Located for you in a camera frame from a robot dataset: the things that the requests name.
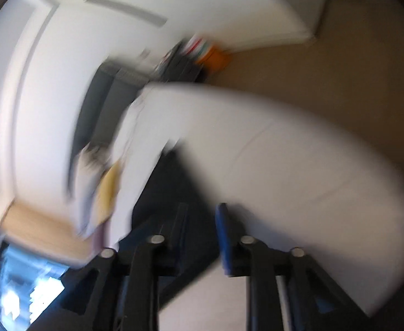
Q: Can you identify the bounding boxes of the black denim pants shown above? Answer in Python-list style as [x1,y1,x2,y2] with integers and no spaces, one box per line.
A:
[118,147,219,307]

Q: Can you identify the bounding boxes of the beige curtain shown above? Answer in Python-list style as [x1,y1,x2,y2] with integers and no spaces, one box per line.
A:
[1,202,96,266]

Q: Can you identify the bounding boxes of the yellow cushion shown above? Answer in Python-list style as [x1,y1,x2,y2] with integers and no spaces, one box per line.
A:
[94,160,122,224]

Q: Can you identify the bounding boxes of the white folded duvet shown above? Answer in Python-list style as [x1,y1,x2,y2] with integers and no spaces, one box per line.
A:
[70,143,109,239]

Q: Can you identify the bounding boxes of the grey headboard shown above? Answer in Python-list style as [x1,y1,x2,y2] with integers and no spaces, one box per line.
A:
[66,61,150,196]

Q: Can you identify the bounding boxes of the dark nightstand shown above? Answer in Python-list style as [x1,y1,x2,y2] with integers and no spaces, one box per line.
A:
[153,40,208,84]

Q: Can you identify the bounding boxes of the white wardrobe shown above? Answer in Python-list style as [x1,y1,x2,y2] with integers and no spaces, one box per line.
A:
[6,0,325,198]

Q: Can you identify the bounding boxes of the window with black frame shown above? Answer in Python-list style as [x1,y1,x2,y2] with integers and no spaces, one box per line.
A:
[0,241,68,330]

